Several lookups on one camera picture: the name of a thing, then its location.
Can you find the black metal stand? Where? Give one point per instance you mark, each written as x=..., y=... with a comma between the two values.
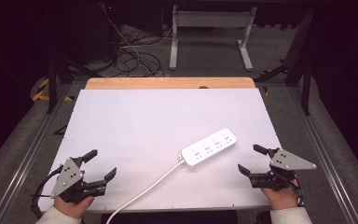
x=52, y=84
x=306, y=87

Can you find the white power strip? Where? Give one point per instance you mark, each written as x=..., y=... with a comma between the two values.
x=208, y=148

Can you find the person's right hand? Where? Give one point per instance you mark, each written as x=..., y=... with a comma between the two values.
x=282, y=198

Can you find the aluminium floor rail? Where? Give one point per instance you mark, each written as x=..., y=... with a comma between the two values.
x=326, y=155
x=28, y=161

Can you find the white metal desk frame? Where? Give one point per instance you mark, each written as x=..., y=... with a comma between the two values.
x=211, y=19

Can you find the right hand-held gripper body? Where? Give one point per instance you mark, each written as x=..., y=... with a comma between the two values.
x=287, y=162

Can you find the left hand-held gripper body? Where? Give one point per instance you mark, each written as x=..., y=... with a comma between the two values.
x=66, y=177

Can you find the wooden table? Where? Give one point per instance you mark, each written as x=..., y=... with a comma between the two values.
x=167, y=83

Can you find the yellow black hazard tape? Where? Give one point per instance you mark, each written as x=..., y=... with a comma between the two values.
x=41, y=90

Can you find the white table board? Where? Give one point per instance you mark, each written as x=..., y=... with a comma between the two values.
x=143, y=124

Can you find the person's left hand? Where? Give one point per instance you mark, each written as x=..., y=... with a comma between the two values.
x=71, y=207

